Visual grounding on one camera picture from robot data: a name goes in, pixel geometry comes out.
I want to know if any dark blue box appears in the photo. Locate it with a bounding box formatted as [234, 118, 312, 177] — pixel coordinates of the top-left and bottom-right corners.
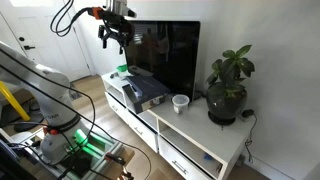
[122, 75, 170, 114]

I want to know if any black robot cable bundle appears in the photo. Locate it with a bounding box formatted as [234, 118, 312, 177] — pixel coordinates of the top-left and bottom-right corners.
[49, 0, 101, 38]

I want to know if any white tv cabinet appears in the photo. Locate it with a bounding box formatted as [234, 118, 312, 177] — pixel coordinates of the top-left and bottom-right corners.
[102, 71, 254, 180]

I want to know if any black stand base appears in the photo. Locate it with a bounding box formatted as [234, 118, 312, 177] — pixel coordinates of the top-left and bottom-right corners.
[0, 99, 45, 133]

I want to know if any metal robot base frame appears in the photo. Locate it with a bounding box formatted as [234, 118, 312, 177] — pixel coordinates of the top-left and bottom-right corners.
[21, 130, 134, 180]

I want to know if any green potted plant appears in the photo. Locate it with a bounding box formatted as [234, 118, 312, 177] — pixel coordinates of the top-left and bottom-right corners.
[206, 45, 255, 99]

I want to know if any blue object in shelf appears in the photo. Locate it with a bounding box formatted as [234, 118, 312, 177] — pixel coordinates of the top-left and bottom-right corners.
[204, 153, 213, 160]

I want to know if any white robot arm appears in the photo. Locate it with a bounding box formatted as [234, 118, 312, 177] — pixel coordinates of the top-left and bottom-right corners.
[0, 42, 90, 165]

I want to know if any white door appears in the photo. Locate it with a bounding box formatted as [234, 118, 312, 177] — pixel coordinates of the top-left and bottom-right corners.
[0, 0, 91, 81]

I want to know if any black power cable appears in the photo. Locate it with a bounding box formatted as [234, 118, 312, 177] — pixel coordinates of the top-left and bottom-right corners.
[244, 114, 258, 164]

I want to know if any yellow stand pole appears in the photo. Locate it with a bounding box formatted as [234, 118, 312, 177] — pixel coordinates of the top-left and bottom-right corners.
[0, 81, 30, 121]

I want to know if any black flat screen monitor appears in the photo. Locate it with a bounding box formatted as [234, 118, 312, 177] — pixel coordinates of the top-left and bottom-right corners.
[125, 20, 201, 100]

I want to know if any dark round plant pot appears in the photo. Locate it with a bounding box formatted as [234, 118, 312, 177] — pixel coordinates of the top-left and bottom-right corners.
[206, 82, 247, 126]

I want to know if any clear plastic cup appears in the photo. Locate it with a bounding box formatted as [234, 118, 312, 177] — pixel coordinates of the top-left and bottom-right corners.
[172, 94, 190, 114]

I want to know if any black power adapter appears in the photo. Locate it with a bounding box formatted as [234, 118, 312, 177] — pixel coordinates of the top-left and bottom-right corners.
[241, 109, 254, 118]

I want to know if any green small object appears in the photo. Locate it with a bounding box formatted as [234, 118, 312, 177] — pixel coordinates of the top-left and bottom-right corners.
[116, 64, 128, 72]

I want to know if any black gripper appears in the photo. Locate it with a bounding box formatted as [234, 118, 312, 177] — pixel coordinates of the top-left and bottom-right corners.
[98, 12, 135, 55]

